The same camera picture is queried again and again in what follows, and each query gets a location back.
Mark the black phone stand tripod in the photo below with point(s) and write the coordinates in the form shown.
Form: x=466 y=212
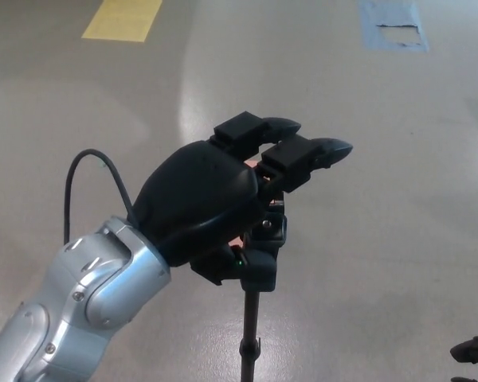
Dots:
x=251 y=318

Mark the pink floor tape patch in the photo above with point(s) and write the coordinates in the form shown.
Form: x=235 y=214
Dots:
x=250 y=163

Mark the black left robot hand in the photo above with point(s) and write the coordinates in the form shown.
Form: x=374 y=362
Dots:
x=199 y=191

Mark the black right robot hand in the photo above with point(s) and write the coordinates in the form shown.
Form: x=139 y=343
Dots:
x=476 y=350

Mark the yellow floor tape patch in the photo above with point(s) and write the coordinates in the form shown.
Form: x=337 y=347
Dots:
x=121 y=20

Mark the torn blue floor tape patch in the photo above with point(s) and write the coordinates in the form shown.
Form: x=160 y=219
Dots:
x=370 y=24

